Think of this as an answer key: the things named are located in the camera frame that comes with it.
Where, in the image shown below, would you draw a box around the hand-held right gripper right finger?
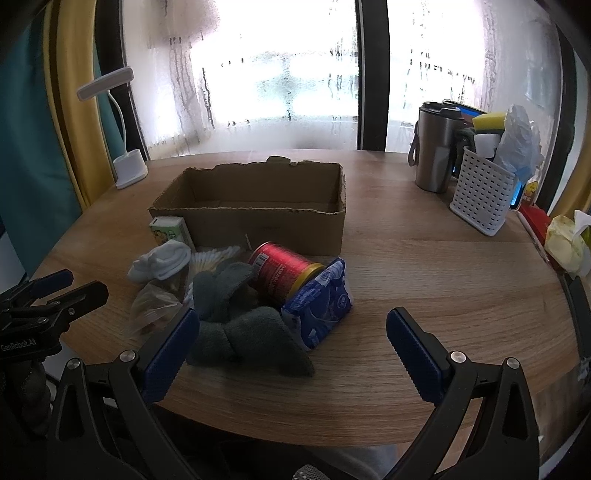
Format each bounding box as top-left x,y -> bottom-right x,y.
385,307 -> 541,480

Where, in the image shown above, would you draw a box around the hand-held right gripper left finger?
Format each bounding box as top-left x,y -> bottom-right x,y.
46,306 -> 204,480

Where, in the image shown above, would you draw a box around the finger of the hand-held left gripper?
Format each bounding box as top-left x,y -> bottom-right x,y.
0,270 -> 75,308
0,281 -> 109,342

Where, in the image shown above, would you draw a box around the clear plastic bag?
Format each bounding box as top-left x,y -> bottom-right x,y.
129,281 -> 192,335

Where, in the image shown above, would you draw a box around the grey socks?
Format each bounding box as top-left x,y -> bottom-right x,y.
191,261 -> 254,324
187,307 -> 315,377

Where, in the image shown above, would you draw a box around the white socks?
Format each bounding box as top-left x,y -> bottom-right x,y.
128,240 -> 192,284

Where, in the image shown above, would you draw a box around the blue tissue pack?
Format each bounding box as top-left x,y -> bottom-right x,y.
281,257 -> 354,352

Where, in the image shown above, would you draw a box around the clear bag of cotton swabs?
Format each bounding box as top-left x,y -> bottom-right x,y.
187,244 -> 252,278

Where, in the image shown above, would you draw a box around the cartoon printed tissue pack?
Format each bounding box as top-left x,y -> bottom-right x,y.
148,216 -> 197,252

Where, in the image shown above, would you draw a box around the red metal can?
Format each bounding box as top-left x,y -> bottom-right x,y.
248,241 -> 325,305

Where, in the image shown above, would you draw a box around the cardboard box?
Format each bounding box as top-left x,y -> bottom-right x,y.
148,156 -> 348,257

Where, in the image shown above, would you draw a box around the teal curtain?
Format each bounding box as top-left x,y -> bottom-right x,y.
0,18 -> 84,278

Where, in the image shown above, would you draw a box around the white desk lamp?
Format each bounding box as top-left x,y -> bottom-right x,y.
76,67 -> 149,190

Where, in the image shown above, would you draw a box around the yellow curtain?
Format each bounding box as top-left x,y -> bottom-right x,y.
551,152 -> 591,219
46,0 -> 123,208

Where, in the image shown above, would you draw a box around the white perforated plastic basket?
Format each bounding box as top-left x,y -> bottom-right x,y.
449,145 -> 517,237

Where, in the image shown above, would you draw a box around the flat red box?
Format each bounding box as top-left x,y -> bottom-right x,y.
517,203 -> 561,268

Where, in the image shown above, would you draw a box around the crumpled yellow tissue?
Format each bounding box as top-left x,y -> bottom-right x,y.
545,210 -> 591,278

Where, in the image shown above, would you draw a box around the stainless steel tumbler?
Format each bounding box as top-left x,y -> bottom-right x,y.
407,102 -> 464,193

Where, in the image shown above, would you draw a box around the white foam block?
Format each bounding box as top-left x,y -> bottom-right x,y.
475,133 -> 502,156

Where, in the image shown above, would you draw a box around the thin plastic bag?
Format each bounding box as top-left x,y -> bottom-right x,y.
494,104 -> 546,181

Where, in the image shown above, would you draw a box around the yellow sponge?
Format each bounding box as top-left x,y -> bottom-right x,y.
472,112 -> 509,131

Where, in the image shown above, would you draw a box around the black window frame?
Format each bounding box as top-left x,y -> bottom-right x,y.
355,0 -> 389,151

